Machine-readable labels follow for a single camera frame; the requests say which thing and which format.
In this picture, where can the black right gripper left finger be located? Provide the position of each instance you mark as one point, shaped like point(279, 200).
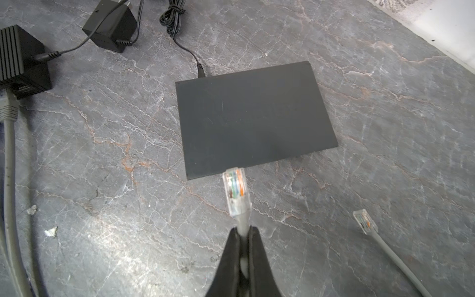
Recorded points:
point(226, 280)

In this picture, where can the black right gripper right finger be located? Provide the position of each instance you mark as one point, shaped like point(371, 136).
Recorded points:
point(261, 280)

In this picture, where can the dark grey switch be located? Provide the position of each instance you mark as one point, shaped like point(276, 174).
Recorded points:
point(252, 117)

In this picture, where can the small black adapter with cable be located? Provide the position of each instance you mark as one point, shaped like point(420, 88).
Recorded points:
point(171, 20)

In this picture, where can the black power adapter with cable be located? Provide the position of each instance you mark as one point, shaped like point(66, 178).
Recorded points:
point(112, 26)

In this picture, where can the black ribbed network switch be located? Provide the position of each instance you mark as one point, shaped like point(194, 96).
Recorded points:
point(19, 73)

